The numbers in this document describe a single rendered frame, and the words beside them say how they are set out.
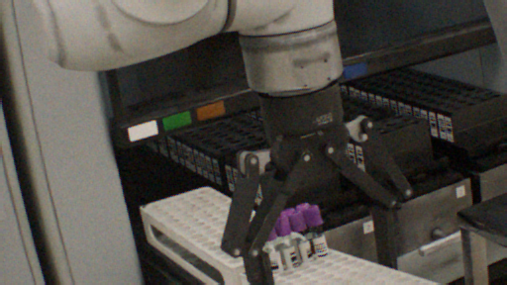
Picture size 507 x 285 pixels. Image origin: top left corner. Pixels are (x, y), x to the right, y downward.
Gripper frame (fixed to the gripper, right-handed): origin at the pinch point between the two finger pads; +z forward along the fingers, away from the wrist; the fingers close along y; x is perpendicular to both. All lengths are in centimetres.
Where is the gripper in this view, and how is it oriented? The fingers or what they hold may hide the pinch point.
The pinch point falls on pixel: (330, 282)
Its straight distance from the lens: 119.9
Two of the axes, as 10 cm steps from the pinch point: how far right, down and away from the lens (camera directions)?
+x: -4.2, -1.8, 8.9
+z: 1.8, 9.5, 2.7
